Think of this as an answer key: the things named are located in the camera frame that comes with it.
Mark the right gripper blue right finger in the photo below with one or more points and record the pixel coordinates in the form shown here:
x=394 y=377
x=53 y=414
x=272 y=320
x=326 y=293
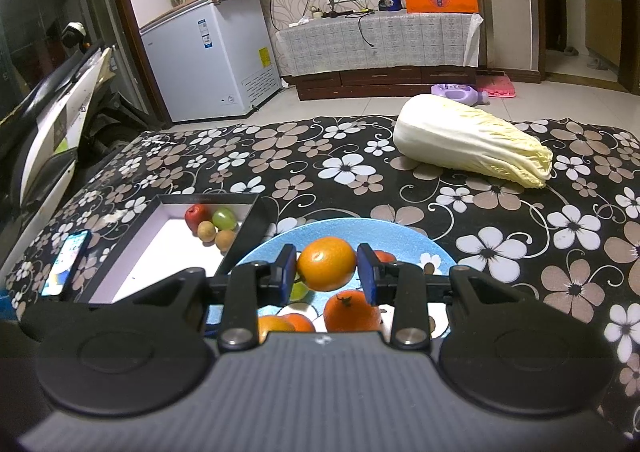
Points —
x=368 y=268

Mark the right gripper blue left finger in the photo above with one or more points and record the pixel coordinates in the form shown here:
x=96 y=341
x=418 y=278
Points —
x=283 y=275

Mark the red fruit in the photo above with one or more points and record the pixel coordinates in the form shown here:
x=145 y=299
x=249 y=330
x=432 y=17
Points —
x=385 y=257

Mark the green lime fruit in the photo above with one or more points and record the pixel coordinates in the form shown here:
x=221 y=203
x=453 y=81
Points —
x=299 y=292

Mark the yellow orange fruit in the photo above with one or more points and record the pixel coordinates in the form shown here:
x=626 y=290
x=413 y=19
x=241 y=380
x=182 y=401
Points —
x=326 y=264

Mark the large mandarin with stem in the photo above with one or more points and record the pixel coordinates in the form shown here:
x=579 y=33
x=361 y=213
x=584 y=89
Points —
x=349 y=311

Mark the small orange fruit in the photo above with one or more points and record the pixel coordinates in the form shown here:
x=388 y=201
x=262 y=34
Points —
x=271 y=324

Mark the brown kiwi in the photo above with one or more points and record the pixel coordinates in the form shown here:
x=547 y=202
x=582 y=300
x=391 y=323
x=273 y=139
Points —
x=206 y=231
x=224 y=240

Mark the green apple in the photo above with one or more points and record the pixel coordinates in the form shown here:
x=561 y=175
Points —
x=224 y=219

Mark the red apple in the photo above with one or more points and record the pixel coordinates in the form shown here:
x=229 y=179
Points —
x=195 y=215

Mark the orange mandarin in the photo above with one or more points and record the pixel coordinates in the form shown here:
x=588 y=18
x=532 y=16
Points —
x=299 y=322

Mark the blue cartoon tiger plate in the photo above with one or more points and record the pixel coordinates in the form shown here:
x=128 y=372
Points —
x=327 y=293

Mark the black tray with white inside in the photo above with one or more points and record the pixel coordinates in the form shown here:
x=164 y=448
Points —
x=159 y=243

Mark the napa cabbage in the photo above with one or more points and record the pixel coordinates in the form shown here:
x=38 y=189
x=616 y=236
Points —
x=439 y=131

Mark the purple detergent bottle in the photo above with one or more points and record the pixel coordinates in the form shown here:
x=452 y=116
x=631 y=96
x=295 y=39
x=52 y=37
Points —
x=465 y=94

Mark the tv cabinet with lace cloth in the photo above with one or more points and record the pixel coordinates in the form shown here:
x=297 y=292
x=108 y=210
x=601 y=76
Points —
x=383 y=54

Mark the floral black table cloth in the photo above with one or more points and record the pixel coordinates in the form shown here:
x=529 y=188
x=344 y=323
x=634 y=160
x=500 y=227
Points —
x=574 y=244

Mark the white chest freezer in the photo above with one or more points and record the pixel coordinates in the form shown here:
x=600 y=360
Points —
x=212 y=59

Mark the smartphone with lit screen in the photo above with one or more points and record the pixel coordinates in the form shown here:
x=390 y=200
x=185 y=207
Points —
x=65 y=264

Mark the white black scooter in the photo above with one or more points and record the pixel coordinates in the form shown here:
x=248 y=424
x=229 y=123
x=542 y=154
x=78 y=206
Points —
x=66 y=127

